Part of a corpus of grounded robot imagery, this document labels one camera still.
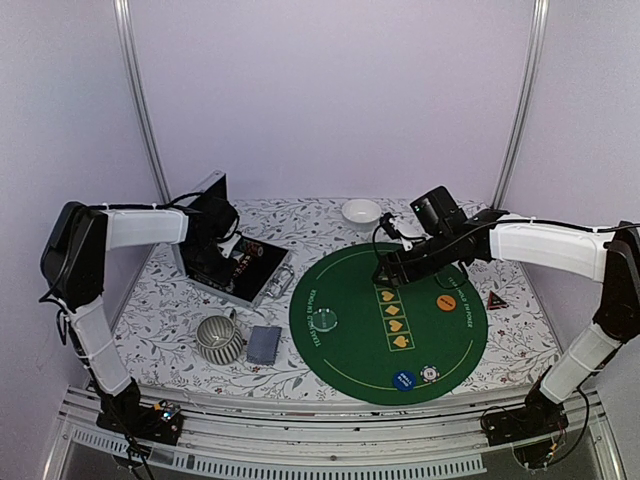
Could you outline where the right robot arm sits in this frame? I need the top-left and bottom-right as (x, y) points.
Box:
(373, 186), (639, 436)

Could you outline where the aluminium poker chip case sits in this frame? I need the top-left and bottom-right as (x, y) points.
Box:
(172, 170), (295, 309)

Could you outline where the white ceramic bowl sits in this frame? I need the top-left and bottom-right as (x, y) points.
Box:
(341, 199), (382, 225)

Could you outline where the blue playing card deck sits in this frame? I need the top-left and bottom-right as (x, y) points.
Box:
(246, 326), (282, 366)

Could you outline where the white chip stack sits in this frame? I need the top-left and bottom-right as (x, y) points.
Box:
(420, 365), (440, 384)

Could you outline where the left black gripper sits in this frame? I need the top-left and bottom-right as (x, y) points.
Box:
(190, 239), (241, 288)

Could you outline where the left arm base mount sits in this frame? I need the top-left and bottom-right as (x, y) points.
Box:
(96, 400), (184, 446)

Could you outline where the round green poker mat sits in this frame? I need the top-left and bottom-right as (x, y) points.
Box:
(289, 243), (488, 406)

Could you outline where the right aluminium frame post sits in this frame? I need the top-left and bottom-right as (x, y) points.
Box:
(491, 0), (550, 209)

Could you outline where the poker chips back row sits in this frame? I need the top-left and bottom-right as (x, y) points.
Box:
(239, 238), (264, 258)

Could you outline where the blue small blind button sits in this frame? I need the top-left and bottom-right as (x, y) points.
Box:
(392, 370), (417, 392)

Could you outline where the clear acrylic dealer button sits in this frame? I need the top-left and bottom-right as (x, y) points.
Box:
(312, 308), (338, 333)

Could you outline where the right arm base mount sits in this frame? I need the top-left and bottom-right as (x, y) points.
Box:
(480, 397), (569, 446)

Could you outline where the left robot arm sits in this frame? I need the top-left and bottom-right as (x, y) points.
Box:
(40, 198), (240, 434)

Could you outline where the red black triangle button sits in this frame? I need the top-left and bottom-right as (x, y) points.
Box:
(487, 291), (508, 311)

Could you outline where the orange big blind button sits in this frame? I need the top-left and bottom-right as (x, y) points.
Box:
(436, 295), (457, 312)

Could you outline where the left aluminium frame post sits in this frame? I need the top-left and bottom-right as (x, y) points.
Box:
(113, 0), (171, 202)

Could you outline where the aluminium frame post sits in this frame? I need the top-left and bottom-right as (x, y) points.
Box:
(491, 0), (550, 209)
(113, 0), (171, 202)

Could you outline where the striped ceramic mug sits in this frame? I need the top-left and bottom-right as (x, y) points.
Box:
(196, 309), (244, 365)

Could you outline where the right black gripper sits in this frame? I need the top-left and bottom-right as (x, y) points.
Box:
(372, 230), (456, 290)

